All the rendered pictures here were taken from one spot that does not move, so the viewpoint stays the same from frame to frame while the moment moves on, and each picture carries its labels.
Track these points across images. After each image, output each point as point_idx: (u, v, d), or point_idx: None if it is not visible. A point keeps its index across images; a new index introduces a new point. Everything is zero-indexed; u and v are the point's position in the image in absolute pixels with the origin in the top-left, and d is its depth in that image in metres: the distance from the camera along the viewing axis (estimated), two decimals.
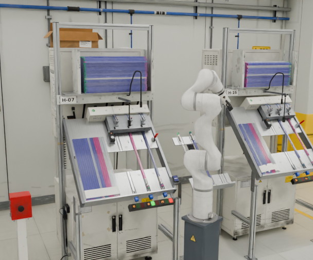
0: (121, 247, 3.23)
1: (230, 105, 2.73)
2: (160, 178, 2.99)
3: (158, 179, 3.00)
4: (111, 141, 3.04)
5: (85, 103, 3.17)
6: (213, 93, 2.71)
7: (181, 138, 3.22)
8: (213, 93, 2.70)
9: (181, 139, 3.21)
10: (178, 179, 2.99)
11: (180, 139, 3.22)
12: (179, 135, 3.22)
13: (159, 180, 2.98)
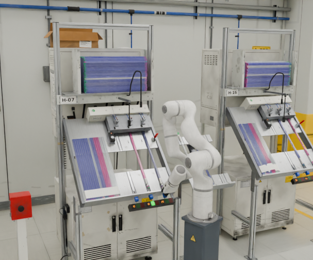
0: (121, 247, 3.23)
1: (161, 191, 2.86)
2: (161, 179, 2.99)
3: (159, 180, 2.99)
4: (111, 141, 3.04)
5: (85, 103, 3.17)
6: None
7: (181, 138, 3.22)
8: None
9: (181, 139, 3.21)
10: None
11: (180, 139, 3.22)
12: (179, 135, 3.22)
13: (160, 182, 2.97)
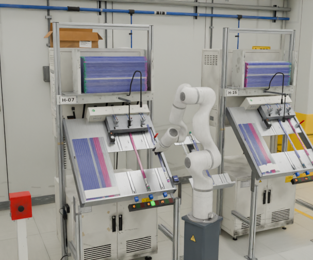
0: (121, 247, 3.23)
1: None
2: (166, 173, 2.89)
3: (164, 174, 2.89)
4: (111, 141, 3.04)
5: (85, 103, 3.17)
6: (168, 146, 2.83)
7: None
8: (169, 146, 2.83)
9: None
10: (178, 179, 2.99)
11: None
12: None
13: (165, 176, 2.88)
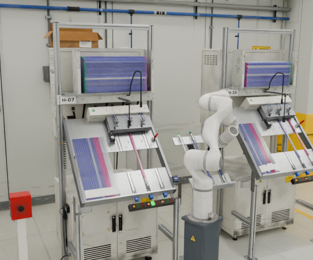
0: (121, 247, 3.23)
1: (227, 144, 3.17)
2: (224, 177, 3.10)
3: (221, 177, 3.10)
4: (111, 141, 3.04)
5: (85, 103, 3.17)
6: (227, 143, 3.03)
7: (181, 138, 3.22)
8: (228, 143, 3.03)
9: (181, 139, 3.21)
10: (178, 179, 2.99)
11: (180, 139, 3.22)
12: (179, 135, 3.22)
13: (223, 179, 3.09)
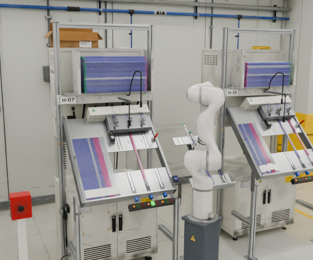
0: (121, 247, 3.23)
1: None
2: (224, 177, 3.10)
3: (221, 177, 3.10)
4: (111, 141, 3.04)
5: (85, 103, 3.17)
6: None
7: (186, 129, 3.12)
8: None
9: (186, 130, 3.12)
10: (178, 179, 2.99)
11: (186, 130, 3.13)
12: (184, 126, 3.13)
13: (223, 179, 3.09)
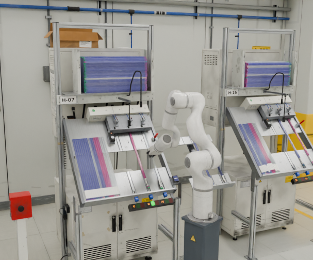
0: (121, 247, 3.23)
1: None
2: (224, 177, 3.10)
3: (221, 177, 3.10)
4: (111, 141, 3.04)
5: (85, 103, 3.17)
6: (162, 151, 2.93)
7: (159, 181, 2.96)
8: (163, 150, 2.93)
9: (158, 180, 2.97)
10: (178, 179, 2.99)
11: (158, 182, 2.97)
12: (161, 184, 2.95)
13: (223, 179, 3.09)
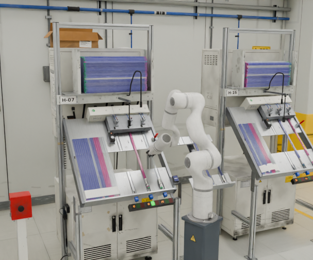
0: (121, 247, 3.23)
1: None
2: (224, 177, 3.10)
3: (221, 177, 3.10)
4: (111, 141, 3.04)
5: (85, 103, 3.17)
6: (162, 150, 2.94)
7: (159, 181, 2.96)
8: (162, 150, 2.94)
9: (158, 180, 2.97)
10: (178, 179, 2.99)
11: (158, 181, 2.97)
12: (161, 183, 2.96)
13: (223, 179, 3.09)
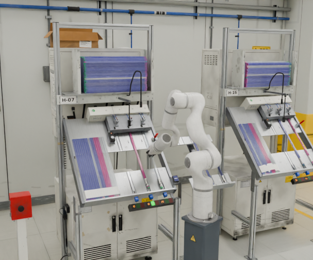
0: (121, 247, 3.23)
1: None
2: (224, 177, 3.10)
3: (221, 177, 3.10)
4: (111, 141, 3.04)
5: (85, 103, 3.17)
6: (162, 150, 2.94)
7: (159, 181, 2.96)
8: (162, 150, 2.94)
9: (158, 180, 2.97)
10: (178, 179, 2.99)
11: (158, 181, 2.97)
12: (161, 183, 2.95)
13: (223, 179, 3.09)
